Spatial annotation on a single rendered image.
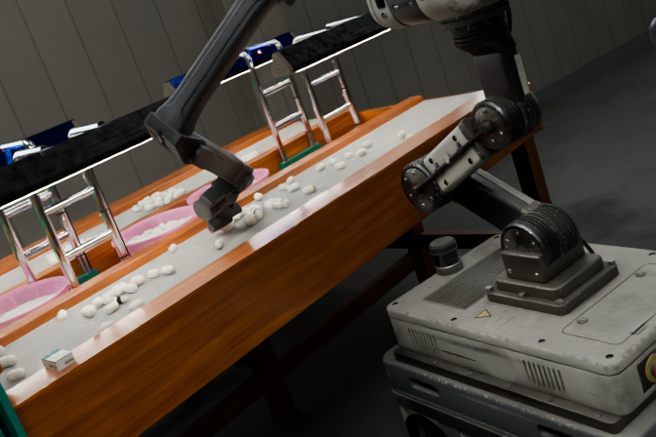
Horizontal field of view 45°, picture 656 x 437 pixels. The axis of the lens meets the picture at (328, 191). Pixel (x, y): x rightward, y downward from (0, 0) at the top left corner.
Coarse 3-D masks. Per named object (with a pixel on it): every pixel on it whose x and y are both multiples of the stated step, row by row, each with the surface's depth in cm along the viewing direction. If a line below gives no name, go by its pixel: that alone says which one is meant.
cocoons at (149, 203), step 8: (256, 152) 286; (160, 192) 272; (168, 192) 269; (176, 192) 263; (144, 200) 269; (152, 200) 266; (160, 200) 260; (168, 200) 259; (136, 208) 263; (144, 208) 258; (152, 208) 259; (80, 240) 243; (48, 256) 239
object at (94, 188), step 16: (80, 128) 188; (16, 160) 183; (80, 192) 195; (96, 192) 197; (48, 208) 189; (48, 224) 188; (112, 224) 200; (48, 240) 189; (96, 240) 197; (112, 240) 201; (64, 256) 191; (128, 256) 203; (64, 272) 191
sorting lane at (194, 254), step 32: (384, 128) 260; (416, 128) 244; (352, 160) 231; (288, 192) 221; (320, 192) 209; (256, 224) 200; (160, 256) 202; (192, 256) 193; (160, 288) 177; (64, 320) 178; (96, 320) 171; (32, 352) 164
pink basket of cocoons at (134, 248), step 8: (176, 208) 236; (184, 208) 234; (192, 208) 231; (152, 216) 236; (160, 216) 236; (168, 216) 236; (176, 216) 236; (184, 216) 234; (192, 216) 232; (136, 224) 234; (144, 224) 235; (152, 224) 236; (184, 224) 215; (120, 232) 230; (128, 232) 232; (136, 232) 233; (168, 232) 212; (128, 240) 230; (144, 240) 211; (152, 240) 212; (128, 248) 214; (136, 248) 213
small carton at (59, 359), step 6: (48, 354) 146; (54, 354) 145; (60, 354) 144; (66, 354) 143; (72, 354) 144; (42, 360) 145; (48, 360) 143; (54, 360) 142; (60, 360) 142; (66, 360) 143; (72, 360) 144; (48, 366) 145; (54, 366) 142; (60, 366) 142; (66, 366) 143
